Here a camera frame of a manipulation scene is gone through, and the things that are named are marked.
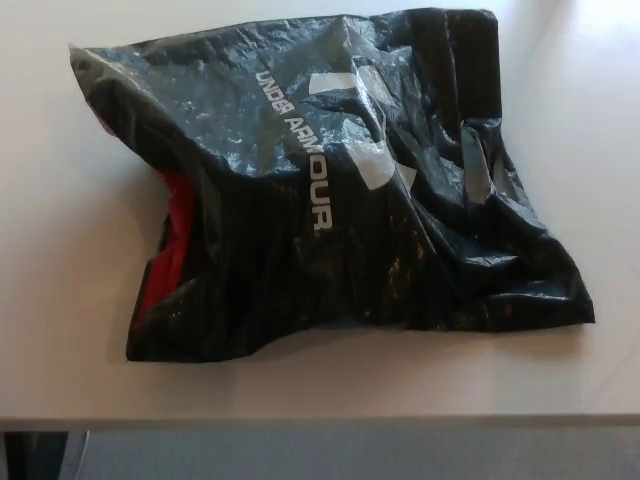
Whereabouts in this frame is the dark table leg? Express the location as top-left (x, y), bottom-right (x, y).
top-left (0, 430), bottom-right (92, 480)

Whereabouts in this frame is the black Under Armour plastic bag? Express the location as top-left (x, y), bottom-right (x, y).
top-left (68, 8), bottom-right (598, 363)

